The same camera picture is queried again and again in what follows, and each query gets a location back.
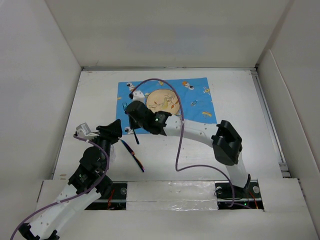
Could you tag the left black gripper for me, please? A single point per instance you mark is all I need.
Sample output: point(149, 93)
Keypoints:
point(112, 132)

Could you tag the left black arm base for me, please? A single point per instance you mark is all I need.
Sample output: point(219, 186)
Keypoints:
point(116, 200)

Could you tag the iridescent rainbow knife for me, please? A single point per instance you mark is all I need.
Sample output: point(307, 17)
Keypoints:
point(132, 153)

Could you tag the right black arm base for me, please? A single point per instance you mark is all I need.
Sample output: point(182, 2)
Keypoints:
point(249, 198)

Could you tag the beige bird-pattern plate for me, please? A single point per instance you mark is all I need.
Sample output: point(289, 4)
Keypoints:
point(163, 100)

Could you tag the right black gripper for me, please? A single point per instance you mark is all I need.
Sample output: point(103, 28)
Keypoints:
point(133, 123)

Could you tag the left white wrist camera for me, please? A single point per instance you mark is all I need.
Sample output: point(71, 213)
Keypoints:
point(83, 131)

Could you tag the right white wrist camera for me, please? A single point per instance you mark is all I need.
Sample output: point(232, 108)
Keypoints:
point(137, 95)

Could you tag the iridescent rainbow fork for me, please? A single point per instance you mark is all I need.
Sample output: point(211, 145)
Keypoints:
point(130, 129)

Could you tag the blue space-print placemat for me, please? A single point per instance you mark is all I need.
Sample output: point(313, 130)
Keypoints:
point(194, 93)

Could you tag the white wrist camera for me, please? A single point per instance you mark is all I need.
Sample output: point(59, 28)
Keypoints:
point(137, 95)
point(83, 131)

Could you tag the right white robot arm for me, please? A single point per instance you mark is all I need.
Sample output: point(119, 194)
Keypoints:
point(222, 138)

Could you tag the clear drinking glass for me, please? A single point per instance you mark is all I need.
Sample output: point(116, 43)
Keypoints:
point(112, 154)

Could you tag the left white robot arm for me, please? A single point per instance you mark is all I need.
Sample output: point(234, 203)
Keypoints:
point(88, 183)

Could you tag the white taped front rail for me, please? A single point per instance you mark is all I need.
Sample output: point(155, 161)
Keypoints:
point(171, 196)

